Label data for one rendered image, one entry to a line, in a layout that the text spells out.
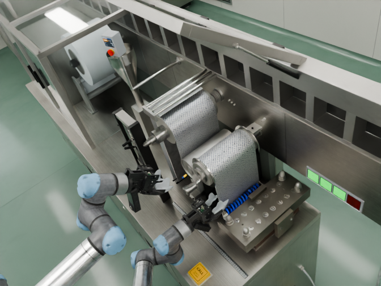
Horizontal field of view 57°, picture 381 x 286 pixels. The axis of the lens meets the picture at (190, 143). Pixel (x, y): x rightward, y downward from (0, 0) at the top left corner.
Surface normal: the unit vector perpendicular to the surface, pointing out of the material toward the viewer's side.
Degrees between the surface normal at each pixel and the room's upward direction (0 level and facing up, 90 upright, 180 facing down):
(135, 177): 90
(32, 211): 0
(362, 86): 0
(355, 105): 90
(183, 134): 92
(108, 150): 0
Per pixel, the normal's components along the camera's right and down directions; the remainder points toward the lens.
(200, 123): 0.61, 0.49
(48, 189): -0.21, -0.69
